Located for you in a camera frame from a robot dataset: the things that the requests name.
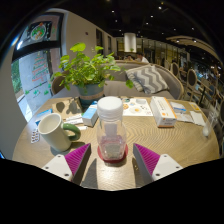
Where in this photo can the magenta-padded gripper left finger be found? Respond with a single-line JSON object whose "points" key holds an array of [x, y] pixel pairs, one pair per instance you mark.
{"points": [[78, 158]]}

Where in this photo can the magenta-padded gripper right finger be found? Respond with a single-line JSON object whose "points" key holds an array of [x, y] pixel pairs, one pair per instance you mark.
{"points": [[146, 159]]}

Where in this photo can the white tube package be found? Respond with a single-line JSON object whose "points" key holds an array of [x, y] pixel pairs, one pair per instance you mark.
{"points": [[72, 119]]}

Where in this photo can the small blue white carton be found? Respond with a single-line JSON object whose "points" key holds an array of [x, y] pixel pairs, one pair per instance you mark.
{"points": [[90, 115]]}

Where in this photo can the blister pill pack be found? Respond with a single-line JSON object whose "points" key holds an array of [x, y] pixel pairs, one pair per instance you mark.
{"points": [[35, 136]]}

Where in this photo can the long white orange box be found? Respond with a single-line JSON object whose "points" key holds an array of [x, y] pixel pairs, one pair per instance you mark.
{"points": [[162, 111]]}

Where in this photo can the printed paper menu sheet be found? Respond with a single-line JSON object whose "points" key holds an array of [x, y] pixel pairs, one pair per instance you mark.
{"points": [[136, 108]]}

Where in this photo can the flat blue white box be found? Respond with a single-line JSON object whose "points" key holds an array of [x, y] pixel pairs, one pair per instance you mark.
{"points": [[43, 115]]}

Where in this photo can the white paper slip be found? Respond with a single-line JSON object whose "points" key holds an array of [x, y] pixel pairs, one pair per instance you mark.
{"points": [[184, 117]]}

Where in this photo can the small white blue packet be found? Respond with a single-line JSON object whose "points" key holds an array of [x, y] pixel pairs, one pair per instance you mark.
{"points": [[177, 107]]}

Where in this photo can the clear plastic cup with straw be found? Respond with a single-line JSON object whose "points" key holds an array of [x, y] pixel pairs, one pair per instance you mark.
{"points": [[207, 128]]}

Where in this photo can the small yellow card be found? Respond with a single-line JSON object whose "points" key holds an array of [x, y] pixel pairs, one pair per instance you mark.
{"points": [[195, 106]]}

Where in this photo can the brown chair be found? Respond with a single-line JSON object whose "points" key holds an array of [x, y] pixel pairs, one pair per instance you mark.
{"points": [[56, 85]]}

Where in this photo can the grey curved sofa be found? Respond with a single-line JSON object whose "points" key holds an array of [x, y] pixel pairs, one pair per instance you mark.
{"points": [[116, 88]]}

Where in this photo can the grey chevron pillow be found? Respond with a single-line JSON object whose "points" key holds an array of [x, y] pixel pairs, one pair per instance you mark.
{"points": [[150, 78]]}

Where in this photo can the green potted plant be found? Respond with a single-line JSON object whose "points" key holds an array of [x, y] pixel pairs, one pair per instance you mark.
{"points": [[88, 68]]}

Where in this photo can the group of round-backed chairs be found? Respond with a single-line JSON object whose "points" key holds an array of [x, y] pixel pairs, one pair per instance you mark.
{"points": [[191, 78]]}

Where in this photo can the person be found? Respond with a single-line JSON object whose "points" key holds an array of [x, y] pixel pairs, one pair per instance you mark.
{"points": [[143, 59], [128, 57]]}

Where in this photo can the white round column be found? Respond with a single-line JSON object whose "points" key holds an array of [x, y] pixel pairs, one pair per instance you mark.
{"points": [[130, 41]]}

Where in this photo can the framed food poster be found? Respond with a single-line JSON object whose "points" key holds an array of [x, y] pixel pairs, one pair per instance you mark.
{"points": [[40, 31]]}

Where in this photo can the group of ceiling lights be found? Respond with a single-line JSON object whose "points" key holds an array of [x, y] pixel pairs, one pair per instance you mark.
{"points": [[160, 7]]}

